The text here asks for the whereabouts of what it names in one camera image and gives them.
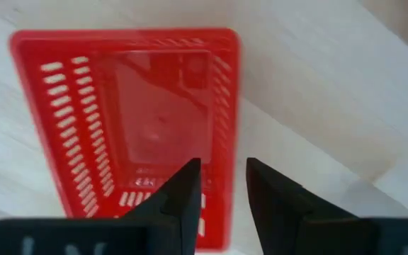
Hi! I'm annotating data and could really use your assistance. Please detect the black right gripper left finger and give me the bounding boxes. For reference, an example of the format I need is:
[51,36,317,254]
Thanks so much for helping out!
[0,157,203,255]

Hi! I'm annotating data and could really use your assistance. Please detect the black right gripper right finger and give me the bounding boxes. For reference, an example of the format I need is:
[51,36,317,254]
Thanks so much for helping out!
[245,157,408,255]

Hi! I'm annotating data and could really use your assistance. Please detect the red plastic basket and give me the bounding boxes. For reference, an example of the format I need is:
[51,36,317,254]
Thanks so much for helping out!
[8,27,242,251]

